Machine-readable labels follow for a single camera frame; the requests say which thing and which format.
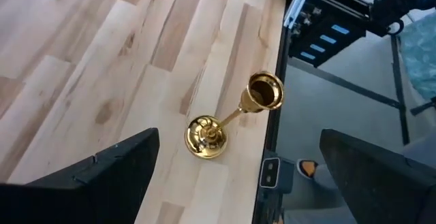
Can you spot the grey camera box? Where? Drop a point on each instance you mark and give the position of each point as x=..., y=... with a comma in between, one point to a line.
x=276, y=173

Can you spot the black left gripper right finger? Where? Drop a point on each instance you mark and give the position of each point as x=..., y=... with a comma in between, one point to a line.
x=381, y=190

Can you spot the black aluminium table frame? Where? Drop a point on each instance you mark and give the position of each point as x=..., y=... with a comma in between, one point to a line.
x=283, y=47

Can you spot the black clamp mount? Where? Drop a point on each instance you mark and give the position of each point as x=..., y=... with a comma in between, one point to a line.
x=402, y=2

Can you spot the gold brass candlestick holder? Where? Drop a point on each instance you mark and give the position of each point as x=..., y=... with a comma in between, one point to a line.
x=206, y=137

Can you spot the black metal stand frame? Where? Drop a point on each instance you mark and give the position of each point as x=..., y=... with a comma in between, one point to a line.
x=398, y=91

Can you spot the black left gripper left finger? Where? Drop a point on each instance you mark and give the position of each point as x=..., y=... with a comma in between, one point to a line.
x=85, y=190

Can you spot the teal patterned cloth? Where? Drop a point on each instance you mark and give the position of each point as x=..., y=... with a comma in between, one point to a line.
x=420, y=57

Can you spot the person's shoe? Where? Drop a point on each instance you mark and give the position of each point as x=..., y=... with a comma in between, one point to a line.
x=308, y=168

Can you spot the black box with blue lights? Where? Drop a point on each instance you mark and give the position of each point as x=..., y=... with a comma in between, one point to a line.
x=327, y=23

